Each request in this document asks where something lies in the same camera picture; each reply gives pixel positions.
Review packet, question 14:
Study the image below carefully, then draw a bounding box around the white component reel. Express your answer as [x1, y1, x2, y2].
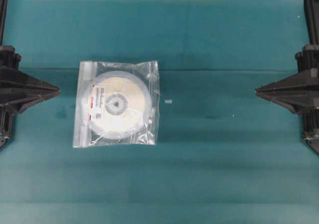
[87, 71, 152, 140]

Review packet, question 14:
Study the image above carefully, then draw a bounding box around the clear plastic zip bag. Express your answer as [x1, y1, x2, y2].
[73, 61, 160, 148]

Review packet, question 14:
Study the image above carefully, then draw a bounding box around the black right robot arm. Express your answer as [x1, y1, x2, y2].
[255, 45, 319, 145]

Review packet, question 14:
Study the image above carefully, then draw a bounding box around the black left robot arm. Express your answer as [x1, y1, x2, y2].
[0, 46, 60, 147]

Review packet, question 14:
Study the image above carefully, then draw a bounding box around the green mat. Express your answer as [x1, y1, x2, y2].
[0, 0, 319, 224]

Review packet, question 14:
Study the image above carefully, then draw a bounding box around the black right frame post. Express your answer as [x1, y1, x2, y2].
[304, 0, 319, 45]

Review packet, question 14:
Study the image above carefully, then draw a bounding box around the black frame post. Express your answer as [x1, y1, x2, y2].
[304, 0, 319, 45]
[0, 0, 8, 46]

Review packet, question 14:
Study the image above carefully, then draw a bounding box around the black left frame post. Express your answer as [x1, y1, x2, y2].
[0, 0, 8, 46]

